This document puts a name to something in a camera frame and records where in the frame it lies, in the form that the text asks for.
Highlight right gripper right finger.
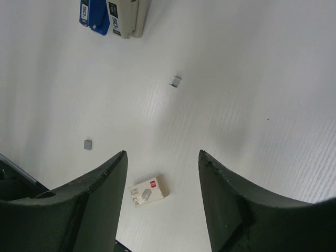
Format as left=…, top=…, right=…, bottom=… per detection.
left=198, top=150, right=335, bottom=251

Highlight blue black stapler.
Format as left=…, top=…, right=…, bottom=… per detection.
left=79, top=0, right=110, bottom=36

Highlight staple strip from blue stapler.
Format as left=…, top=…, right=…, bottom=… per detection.
left=83, top=140, right=92, bottom=150

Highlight closed staple box red logo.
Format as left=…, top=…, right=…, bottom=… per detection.
left=129, top=174, right=169, bottom=207

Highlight grey black stapler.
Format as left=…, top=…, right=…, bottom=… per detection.
left=106, top=0, right=151, bottom=39

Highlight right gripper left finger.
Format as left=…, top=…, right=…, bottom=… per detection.
left=1, top=151, right=128, bottom=251

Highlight staple strip from grey stapler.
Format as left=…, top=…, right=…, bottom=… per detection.
left=169, top=76, right=182, bottom=88

